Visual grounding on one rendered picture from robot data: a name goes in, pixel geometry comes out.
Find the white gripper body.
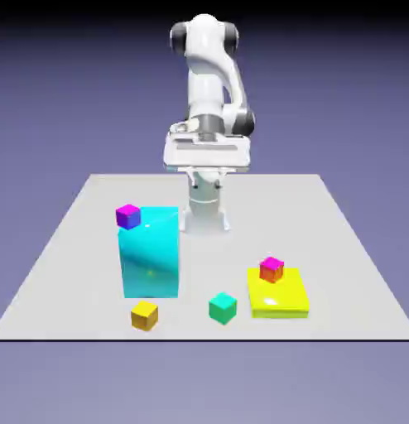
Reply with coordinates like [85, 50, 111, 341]
[162, 131, 252, 174]

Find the small magenta and blue cube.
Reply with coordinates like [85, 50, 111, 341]
[115, 203, 142, 231]

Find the small magenta and orange cube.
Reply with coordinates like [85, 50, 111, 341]
[258, 256, 286, 285]

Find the small teal cube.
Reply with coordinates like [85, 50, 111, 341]
[208, 291, 238, 326]

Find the small yellow cube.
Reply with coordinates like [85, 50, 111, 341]
[130, 300, 159, 332]

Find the large cyan box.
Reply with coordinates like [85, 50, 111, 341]
[117, 205, 180, 299]

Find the large yellow box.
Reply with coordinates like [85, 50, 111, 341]
[246, 267, 310, 320]

